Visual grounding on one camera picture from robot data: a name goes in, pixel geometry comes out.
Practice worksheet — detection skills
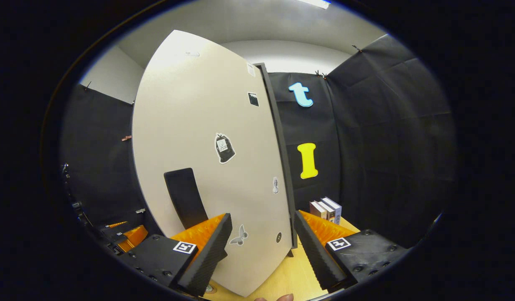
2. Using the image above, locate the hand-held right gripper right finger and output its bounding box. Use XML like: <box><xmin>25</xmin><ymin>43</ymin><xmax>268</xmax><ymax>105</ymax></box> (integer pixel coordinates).
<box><xmin>293</xmin><ymin>210</ymin><xmax>409</xmax><ymax>292</ymax></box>

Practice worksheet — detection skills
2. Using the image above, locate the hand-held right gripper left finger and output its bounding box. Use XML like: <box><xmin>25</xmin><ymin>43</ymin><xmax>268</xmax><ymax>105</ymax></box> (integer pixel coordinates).
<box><xmin>119</xmin><ymin>213</ymin><xmax>233</xmax><ymax>297</ymax></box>

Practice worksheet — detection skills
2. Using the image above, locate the black cabinet door handle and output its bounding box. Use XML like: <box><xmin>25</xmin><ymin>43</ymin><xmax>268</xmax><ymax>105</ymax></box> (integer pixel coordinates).
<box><xmin>163</xmin><ymin>168</ymin><xmax>209</xmax><ymax>230</ymax></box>

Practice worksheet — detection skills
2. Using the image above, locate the grey cabinet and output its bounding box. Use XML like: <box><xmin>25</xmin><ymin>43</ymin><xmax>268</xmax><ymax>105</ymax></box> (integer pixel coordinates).
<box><xmin>254</xmin><ymin>63</ymin><xmax>298</xmax><ymax>257</ymax></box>

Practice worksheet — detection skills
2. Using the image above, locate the beige cabinet door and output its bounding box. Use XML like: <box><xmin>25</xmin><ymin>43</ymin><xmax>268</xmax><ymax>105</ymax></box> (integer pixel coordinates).
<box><xmin>131</xmin><ymin>29</ymin><xmax>293</xmax><ymax>297</ymax></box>

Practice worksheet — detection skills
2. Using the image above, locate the brown book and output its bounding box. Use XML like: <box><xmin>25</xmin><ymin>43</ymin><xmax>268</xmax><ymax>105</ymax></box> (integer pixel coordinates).
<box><xmin>309</xmin><ymin>201</ymin><xmax>327</xmax><ymax>220</ymax></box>

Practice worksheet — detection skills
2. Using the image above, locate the white blue book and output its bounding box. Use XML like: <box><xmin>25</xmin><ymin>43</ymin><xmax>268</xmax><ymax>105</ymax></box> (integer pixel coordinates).
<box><xmin>322</xmin><ymin>196</ymin><xmax>342</xmax><ymax>225</ymax></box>

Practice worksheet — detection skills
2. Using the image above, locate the black backdrop cloth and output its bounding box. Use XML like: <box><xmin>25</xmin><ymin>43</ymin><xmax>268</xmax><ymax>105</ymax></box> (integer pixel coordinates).
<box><xmin>59</xmin><ymin>33</ymin><xmax>456</xmax><ymax>251</ymax></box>

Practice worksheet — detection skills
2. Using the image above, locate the ceiling light panel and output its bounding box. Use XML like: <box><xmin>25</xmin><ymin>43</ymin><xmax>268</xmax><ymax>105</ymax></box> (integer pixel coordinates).
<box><xmin>297</xmin><ymin>0</ymin><xmax>331</xmax><ymax>10</ymax></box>

